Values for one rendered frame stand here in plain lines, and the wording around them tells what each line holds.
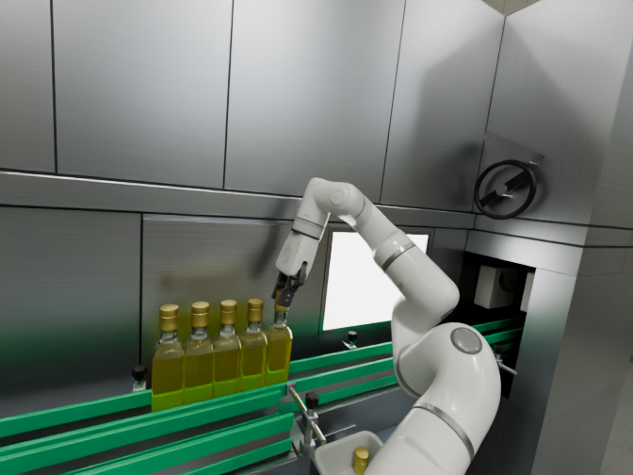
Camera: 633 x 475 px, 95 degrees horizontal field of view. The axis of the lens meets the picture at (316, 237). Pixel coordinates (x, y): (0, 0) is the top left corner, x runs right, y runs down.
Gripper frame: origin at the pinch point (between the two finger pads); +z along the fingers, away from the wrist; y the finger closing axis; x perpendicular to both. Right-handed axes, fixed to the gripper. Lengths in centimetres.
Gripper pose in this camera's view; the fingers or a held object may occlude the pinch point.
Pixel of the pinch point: (283, 294)
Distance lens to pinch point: 70.8
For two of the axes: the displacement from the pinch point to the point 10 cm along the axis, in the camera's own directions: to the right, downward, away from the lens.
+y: 4.4, 1.6, -8.8
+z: -3.6, 9.3, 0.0
